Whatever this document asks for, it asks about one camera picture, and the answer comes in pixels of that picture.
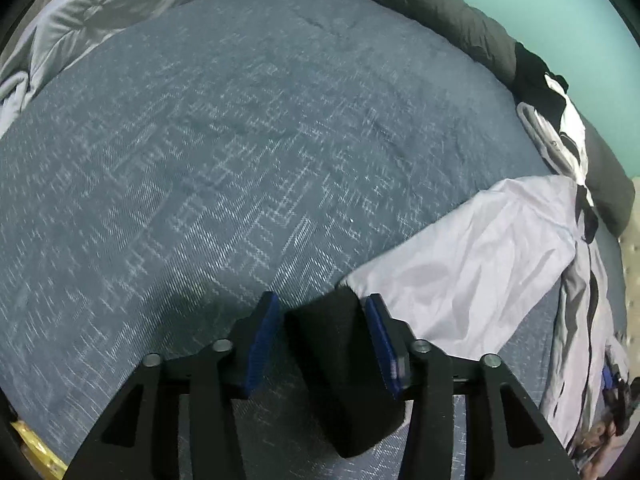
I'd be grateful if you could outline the cream tufted headboard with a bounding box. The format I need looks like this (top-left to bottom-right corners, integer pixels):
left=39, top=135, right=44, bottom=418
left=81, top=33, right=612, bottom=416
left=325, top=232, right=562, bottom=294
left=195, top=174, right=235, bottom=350
left=619, top=175, right=640, bottom=341

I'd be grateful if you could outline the person's right hand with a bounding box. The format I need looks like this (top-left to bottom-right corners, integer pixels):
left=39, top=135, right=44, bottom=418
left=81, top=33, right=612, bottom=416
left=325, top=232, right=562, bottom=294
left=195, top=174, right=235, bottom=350
left=576, top=419, right=622, bottom=464

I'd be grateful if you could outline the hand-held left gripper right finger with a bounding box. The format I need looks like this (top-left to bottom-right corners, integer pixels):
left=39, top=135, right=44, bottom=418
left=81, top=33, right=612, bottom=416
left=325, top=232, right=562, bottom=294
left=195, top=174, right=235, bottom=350
left=364, top=293, right=572, bottom=480

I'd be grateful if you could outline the dark grey duvet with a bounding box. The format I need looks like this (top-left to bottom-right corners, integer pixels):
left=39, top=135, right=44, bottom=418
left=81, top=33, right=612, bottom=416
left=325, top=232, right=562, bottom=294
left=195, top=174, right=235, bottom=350
left=322, top=0, right=636, bottom=236

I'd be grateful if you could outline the lilac jacket with black cuffs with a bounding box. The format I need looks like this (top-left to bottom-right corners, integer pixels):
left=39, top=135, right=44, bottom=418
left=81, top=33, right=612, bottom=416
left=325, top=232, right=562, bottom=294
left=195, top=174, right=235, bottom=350
left=284, top=175, right=631, bottom=461

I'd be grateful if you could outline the yellow plastic packet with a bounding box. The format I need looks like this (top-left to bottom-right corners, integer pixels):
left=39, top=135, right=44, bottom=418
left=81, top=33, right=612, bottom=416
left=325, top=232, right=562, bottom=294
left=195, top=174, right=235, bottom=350
left=10, top=419, right=67, bottom=479

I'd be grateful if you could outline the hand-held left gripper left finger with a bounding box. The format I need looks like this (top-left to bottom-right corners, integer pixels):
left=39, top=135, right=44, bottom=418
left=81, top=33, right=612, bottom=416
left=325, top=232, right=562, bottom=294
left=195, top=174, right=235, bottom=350
left=67, top=291, right=281, bottom=480

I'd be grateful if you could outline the blue patterned bedspread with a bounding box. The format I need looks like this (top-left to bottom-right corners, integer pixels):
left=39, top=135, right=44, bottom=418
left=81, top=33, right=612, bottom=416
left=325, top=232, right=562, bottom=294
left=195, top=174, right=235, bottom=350
left=0, top=0, right=631, bottom=480

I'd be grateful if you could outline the black garment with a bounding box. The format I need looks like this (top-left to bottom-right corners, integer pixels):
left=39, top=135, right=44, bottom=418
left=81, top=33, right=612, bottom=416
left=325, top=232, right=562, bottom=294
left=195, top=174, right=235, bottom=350
left=512, top=42, right=571, bottom=106

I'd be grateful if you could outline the white jacket with black piping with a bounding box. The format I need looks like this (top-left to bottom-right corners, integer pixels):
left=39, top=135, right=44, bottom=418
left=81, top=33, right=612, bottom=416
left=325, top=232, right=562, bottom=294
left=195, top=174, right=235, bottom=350
left=542, top=74, right=598, bottom=211

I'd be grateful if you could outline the light grey quilt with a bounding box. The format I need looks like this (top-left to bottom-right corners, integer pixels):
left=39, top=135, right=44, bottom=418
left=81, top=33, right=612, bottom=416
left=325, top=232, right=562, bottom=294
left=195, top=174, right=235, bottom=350
left=0, top=0, right=326, bottom=136

